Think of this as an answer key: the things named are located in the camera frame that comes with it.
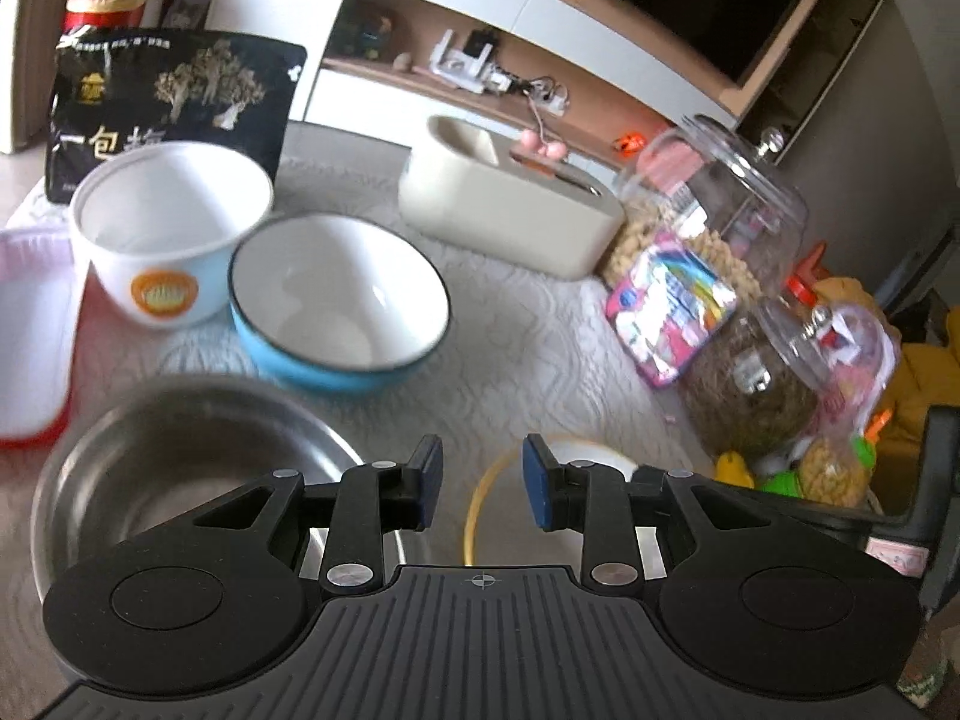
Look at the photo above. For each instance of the small glass jar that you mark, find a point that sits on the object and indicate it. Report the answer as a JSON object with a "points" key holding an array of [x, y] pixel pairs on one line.
{"points": [[750, 382]]}

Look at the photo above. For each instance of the yellow plush toy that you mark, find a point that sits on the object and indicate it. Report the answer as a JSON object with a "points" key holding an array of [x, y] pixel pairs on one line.
{"points": [[922, 390]]}

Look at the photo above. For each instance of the white router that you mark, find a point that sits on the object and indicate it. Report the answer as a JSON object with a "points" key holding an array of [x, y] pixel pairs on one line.
{"points": [[461, 64]]}

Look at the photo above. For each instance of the white bowl with orange logo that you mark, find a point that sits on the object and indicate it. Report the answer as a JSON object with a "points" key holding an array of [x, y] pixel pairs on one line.
{"points": [[112, 262]]}

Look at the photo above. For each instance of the black snack bag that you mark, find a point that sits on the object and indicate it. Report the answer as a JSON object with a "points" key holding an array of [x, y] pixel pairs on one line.
{"points": [[187, 90]]}

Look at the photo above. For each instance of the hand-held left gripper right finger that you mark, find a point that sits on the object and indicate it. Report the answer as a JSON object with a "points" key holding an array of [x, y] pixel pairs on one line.
{"points": [[536, 486]]}

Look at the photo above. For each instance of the small toy figure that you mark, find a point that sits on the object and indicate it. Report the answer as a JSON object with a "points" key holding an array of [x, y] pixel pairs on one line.
{"points": [[367, 34]]}

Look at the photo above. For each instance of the white quilted tablecloth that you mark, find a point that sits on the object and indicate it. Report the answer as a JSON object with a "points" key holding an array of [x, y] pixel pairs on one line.
{"points": [[525, 360]]}

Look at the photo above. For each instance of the white plastic tray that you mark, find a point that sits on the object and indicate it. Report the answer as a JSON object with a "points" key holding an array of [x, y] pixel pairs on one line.
{"points": [[30, 330]]}

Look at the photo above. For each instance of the clear bag of snacks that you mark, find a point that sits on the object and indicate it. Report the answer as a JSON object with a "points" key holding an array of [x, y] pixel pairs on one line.
{"points": [[832, 465]]}

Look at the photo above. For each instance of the blue bowl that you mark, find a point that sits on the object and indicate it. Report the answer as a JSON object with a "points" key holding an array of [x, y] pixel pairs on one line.
{"points": [[337, 292]]}

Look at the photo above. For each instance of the stainless steel bowl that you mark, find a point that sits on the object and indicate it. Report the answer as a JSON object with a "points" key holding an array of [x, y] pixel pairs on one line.
{"points": [[150, 450]]}

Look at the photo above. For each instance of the yellow duck toy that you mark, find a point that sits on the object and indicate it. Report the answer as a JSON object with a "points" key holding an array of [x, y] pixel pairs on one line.
{"points": [[735, 471]]}

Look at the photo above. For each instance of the cream tissue box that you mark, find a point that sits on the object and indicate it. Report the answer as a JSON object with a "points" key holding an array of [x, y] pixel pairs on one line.
{"points": [[487, 210]]}

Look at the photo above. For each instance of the pink charm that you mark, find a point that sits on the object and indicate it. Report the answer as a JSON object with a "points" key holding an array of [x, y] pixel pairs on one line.
{"points": [[541, 146]]}

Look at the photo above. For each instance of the green plastic toy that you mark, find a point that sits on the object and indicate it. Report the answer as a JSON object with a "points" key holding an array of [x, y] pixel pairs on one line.
{"points": [[780, 481]]}

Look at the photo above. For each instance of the small orange toy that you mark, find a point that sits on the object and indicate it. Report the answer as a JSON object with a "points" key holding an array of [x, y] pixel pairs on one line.
{"points": [[631, 144]]}

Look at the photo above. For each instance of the white plate with yellow rim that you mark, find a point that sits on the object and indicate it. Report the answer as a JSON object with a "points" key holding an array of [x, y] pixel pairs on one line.
{"points": [[589, 452]]}

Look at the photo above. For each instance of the large glass jar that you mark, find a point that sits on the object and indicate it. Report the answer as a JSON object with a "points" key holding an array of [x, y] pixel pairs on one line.
{"points": [[720, 187]]}

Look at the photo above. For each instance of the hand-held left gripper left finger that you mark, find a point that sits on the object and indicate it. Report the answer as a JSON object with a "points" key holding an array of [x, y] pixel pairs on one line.
{"points": [[429, 481]]}

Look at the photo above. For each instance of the white power strip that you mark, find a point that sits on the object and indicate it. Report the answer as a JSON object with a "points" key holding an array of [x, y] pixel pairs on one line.
{"points": [[551, 99]]}

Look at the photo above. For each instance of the colourful snack packet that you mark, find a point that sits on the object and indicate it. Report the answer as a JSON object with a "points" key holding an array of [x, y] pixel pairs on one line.
{"points": [[667, 307]]}

